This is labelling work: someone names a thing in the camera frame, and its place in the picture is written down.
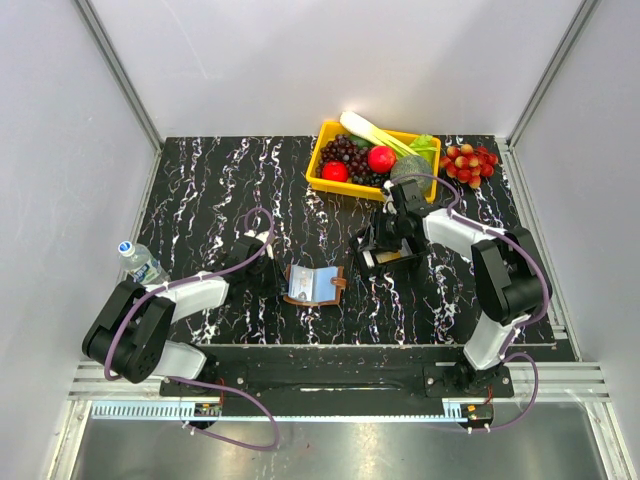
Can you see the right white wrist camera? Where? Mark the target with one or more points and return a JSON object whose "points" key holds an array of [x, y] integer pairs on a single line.
{"points": [[389, 206]]}

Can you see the red apple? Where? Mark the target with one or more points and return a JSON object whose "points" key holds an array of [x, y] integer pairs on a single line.
{"points": [[381, 159], [335, 171]]}

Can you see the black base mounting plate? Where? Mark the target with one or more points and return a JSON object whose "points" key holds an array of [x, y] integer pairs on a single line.
{"points": [[428, 371]]}

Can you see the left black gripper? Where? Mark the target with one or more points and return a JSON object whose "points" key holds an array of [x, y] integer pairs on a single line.
{"points": [[278, 285]]}

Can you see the brown leather card holder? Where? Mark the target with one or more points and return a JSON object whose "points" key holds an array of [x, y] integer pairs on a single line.
{"points": [[328, 285]]}

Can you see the clear plastic water bottle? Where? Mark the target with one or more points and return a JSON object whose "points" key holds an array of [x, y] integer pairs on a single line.
{"points": [[138, 262]]}

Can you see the red apple back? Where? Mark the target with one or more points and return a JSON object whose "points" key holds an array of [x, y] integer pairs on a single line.
{"points": [[381, 159]]}

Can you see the dark purple grape bunch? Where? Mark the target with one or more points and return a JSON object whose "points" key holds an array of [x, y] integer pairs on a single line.
{"points": [[355, 159]]}

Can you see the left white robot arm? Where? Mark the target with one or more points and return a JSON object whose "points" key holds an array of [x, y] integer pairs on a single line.
{"points": [[131, 333]]}

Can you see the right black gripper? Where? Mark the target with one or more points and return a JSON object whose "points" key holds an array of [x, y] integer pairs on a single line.
{"points": [[378, 236]]}

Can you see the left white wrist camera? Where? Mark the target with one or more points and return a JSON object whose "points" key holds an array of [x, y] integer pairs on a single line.
{"points": [[261, 239]]}

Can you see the aluminium frame rail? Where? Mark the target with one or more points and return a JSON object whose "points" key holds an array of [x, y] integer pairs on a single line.
{"points": [[546, 383]]}

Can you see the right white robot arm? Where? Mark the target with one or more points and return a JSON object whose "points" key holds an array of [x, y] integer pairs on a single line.
{"points": [[511, 285]]}

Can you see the black card box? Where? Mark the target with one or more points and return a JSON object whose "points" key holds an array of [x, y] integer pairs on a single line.
{"points": [[373, 261]]}

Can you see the green netted melon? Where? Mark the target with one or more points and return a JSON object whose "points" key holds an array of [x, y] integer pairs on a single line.
{"points": [[412, 167]]}

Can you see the yellow plastic basket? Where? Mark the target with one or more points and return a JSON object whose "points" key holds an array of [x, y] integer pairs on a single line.
{"points": [[329, 130]]}

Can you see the red cherry cluster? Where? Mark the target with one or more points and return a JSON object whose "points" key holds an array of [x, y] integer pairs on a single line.
{"points": [[469, 165]]}

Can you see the red apple front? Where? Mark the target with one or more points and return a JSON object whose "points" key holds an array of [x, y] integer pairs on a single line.
{"points": [[335, 171]]}

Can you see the white green leek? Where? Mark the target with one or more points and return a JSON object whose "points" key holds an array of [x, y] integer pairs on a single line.
{"points": [[360, 127]]}

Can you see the green cucumber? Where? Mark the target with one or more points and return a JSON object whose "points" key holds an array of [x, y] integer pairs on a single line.
{"points": [[359, 142]]}

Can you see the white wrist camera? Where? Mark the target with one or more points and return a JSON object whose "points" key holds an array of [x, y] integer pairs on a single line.
{"points": [[261, 239], [389, 206]]}

